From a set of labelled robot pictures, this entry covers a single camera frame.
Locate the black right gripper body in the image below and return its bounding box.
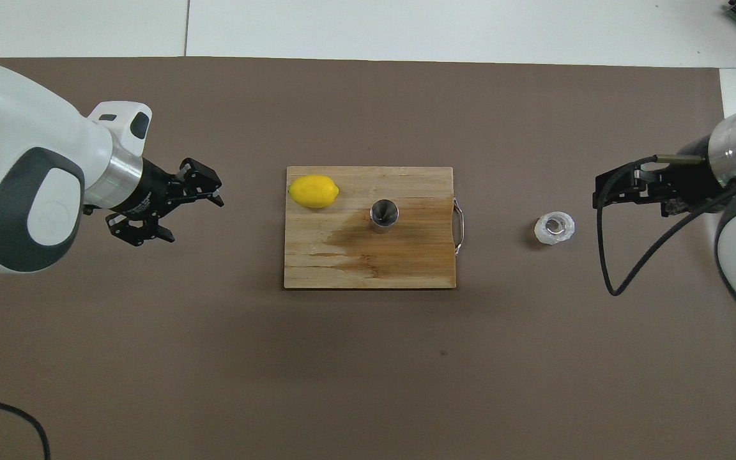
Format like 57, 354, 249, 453
646, 134, 726, 215

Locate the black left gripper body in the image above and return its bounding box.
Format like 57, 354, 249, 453
115, 159, 181, 219

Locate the clear faceted glass cup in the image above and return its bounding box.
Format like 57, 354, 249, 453
533, 211, 576, 246

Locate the steel double jigger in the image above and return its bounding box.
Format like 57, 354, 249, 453
369, 199, 400, 234

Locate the yellow lemon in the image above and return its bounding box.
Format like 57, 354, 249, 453
288, 174, 340, 210

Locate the wooden cutting board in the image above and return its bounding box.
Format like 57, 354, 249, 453
284, 166, 466, 290

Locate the brown table mat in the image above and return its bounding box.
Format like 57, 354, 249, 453
0, 56, 736, 460

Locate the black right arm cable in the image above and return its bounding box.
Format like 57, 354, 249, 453
596, 154, 736, 297

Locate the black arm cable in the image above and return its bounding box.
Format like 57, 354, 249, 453
0, 395, 52, 460
596, 154, 736, 297

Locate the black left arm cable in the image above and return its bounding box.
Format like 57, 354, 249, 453
0, 395, 52, 460

